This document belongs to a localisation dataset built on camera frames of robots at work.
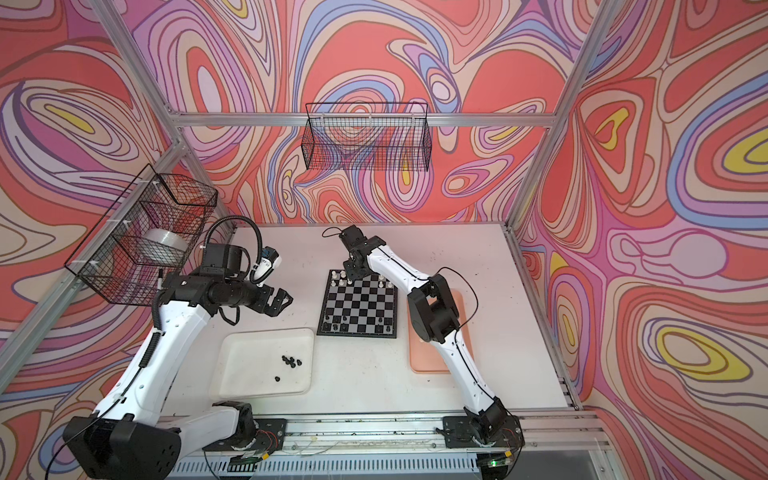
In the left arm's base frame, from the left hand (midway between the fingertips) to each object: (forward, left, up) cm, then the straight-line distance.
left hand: (278, 290), depth 77 cm
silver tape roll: (+5, +24, +13) cm, 28 cm away
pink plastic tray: (-10, -39, -20) cm, 45 cm away
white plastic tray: (-12, +7, -19) cm, 24 cm away
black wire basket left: (0, +35, +13) cm, 37 cm away
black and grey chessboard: (+4, -21, -17) cm, 27 cm away
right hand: (+16, -20, -17) cm, 31 cm away
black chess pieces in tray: (-13, -1, -20) cm, 23 cm away
